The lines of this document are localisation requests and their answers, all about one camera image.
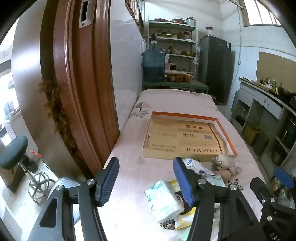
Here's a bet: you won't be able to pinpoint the cardboard sheets on wall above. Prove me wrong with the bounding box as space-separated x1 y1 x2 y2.
255 51 296 90

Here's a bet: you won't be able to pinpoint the metal door lock plate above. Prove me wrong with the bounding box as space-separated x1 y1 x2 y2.
78 0 91 29

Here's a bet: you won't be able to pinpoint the leopard print soft item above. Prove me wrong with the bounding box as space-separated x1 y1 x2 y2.
159 219 176 230

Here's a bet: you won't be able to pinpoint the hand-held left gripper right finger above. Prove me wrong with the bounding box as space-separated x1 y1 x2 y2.
173 157 264 241

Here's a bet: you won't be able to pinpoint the pink soft ball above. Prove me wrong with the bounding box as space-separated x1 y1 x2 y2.
214 170 232 180

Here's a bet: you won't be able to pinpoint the group of condiment bottles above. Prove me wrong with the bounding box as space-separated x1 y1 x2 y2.
259 76 282 87

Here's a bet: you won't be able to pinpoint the white and blue plastic packet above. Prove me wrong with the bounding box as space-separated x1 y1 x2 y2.
181 158 215 176

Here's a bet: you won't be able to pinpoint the dark green enamel pot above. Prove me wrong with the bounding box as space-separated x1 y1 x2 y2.
279 118 296 149

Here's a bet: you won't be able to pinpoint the potted green plant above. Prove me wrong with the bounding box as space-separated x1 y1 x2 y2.
242 119 266 145

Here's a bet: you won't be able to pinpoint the dark green swivel stool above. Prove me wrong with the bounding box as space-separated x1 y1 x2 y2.
0 136 53 204

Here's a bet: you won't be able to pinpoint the white metal shelf rack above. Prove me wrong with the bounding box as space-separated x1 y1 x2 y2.
148 20 199 80

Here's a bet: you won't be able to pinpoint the pale green soft pack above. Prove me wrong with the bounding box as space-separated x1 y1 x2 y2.
178 228 197 241

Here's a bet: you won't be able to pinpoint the green table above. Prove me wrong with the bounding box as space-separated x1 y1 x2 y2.
142 79 210 94

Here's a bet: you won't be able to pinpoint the white plush toy with keychain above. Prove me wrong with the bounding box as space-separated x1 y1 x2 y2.
211 153 241 174

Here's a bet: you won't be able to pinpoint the dried plant bundle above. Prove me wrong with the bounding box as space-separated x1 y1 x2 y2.
38 80 79 149

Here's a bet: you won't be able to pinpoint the white floral tissue pack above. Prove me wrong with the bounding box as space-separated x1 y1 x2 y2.
144 180 182 223

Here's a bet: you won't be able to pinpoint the yellow cartoon-face wipes packet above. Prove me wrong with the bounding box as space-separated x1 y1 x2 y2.
168 179 197 231

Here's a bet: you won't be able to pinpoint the metal cooking pot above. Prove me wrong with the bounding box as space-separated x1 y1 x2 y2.
270 149 287 166

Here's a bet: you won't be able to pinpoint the blue water bottle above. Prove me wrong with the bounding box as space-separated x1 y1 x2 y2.
142 40 166 82

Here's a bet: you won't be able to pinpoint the dark grey refrigerator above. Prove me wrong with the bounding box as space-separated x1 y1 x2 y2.
199 35 232 103

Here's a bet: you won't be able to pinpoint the window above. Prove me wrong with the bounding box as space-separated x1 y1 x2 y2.
240 0 282 26

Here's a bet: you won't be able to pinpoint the dark plant pot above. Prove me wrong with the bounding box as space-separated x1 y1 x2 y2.
253 133 270 156

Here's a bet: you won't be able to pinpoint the brown wooden door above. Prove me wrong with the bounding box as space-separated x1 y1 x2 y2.
40 0 121 176

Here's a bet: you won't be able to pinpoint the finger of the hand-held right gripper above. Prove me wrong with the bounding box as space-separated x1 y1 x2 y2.
250 177 279 208
273 166 296 190

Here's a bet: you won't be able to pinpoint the orange-rimmed cardboard tray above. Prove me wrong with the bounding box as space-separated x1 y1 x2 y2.
142 111 238 163

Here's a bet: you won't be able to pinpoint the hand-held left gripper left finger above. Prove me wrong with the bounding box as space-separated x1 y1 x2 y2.
28 157 120 241

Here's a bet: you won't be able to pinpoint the black wok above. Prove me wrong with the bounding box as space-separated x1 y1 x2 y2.
277 86 293 98

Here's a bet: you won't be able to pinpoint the grey kitchen counter cabinet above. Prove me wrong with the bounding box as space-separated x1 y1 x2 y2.
231 77 296 183

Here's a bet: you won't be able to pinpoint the row of amber jars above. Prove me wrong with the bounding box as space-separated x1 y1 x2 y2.
165 71 193 84

